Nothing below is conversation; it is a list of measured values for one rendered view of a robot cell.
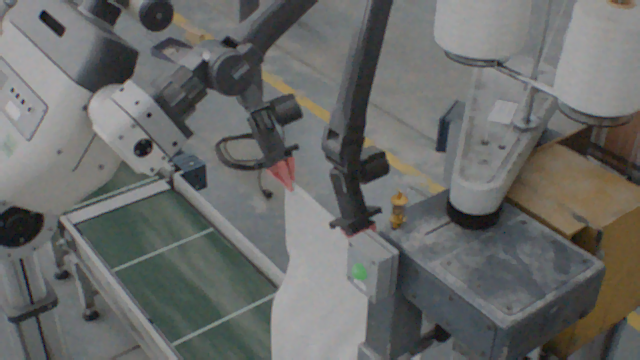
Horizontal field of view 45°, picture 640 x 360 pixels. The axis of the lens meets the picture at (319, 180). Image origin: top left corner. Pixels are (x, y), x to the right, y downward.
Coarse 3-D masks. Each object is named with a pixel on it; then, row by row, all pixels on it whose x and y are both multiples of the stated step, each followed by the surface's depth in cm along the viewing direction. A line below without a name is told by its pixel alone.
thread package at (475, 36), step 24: (456, 0) 131; (480, 0) 128; (504, 0) 128; (528, 0) 131; (456, 24) 133; (480, 24) 131; (504, 24) 131; (528, 24) 136; (456, 48) 135; (480, 48) 133; (504, 48) 133
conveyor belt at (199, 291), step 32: (96, 224) 281; (128, 224) 281; (160, 224) 281; (192, 224) 282; (128, 256) 266; (160, 256) 267; (192, 256) 267; (224, 256) 267; (128, 288) 253; (160, 288) 253; (192, 288) 253; (224, 288) 254; (256, 288) 254; (160, 320) 241; (192, 320) 241; (224, 320) 242; (256, 320) 242; (192, 352) 230; (224, 352) 230; (256, 352) 231
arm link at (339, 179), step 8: (336, 168) 158; (336, 176) 157; (344, 176) 157; (352, 176) 157; (360, 176) 161; (336, 184) 158; (344, 184) 157; (352, 184) 157; (360, 184) 160; (336, 192) 159; (344, 192) 157; (352, 192) 159
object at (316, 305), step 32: (288, 192) 184; (288, 224) 190; (320, 224) 176; (320, 256) 181; (288, 288) 189; (320, 288) 183; (352, 288) 173; (288, 320) 186; (320, 320) 179; (352, 320) 174; (288, 352) 190; (320, 352) 175; (352, 352) 171
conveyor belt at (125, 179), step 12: (120, 168) 311; (132, 168) 312; (120, 180) 304; (132, 180) 305; (144, 180) 305; (156, 180) 306; (96, 192) 297; (108, 192) 298; (120, 192) 298; (84, 204) 291; (96, 216) 293
